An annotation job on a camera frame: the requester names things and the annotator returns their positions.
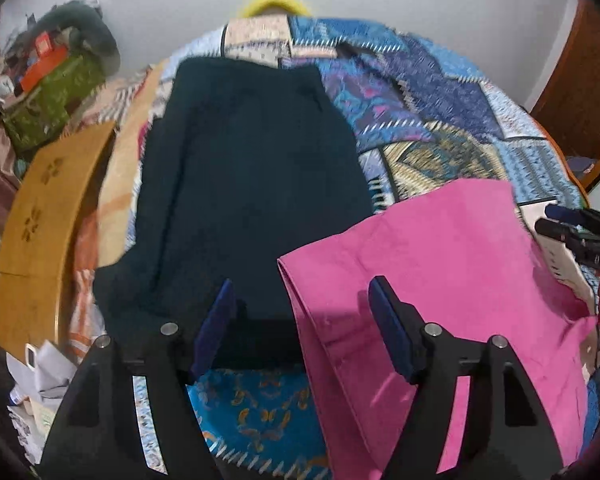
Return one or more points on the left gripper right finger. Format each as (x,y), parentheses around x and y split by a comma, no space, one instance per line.
(475,413)

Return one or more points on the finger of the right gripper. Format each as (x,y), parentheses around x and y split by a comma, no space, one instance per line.
(565,215)
(562,232)

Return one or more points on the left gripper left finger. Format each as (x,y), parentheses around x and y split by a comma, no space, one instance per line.
(131,418)

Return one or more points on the pink pants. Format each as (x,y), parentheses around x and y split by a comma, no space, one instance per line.
(461,256)

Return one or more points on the dark navy pants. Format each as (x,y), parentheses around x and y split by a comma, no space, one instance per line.
(247,163)

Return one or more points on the white papers pile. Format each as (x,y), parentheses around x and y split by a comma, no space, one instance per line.
(41,382)

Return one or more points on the brown wooden door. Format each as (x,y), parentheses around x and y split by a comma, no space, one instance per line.
(569,106)

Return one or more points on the patchwork blue bedspread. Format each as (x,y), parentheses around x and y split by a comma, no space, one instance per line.
(422,116)

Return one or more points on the orange striped blanket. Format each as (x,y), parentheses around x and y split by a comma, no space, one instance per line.
(126,102)

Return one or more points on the wooden lap desk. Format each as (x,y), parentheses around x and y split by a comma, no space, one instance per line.
(59,190)

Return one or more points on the green storage bag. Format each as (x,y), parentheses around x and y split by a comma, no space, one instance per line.
(40,117)

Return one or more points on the yellow foam tube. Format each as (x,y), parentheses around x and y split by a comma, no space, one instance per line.
(255,8)

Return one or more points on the orange box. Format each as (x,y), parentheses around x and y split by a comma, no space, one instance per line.
(50,56)

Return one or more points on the grey plush pillow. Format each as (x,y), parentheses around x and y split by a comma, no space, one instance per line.
(87,31)

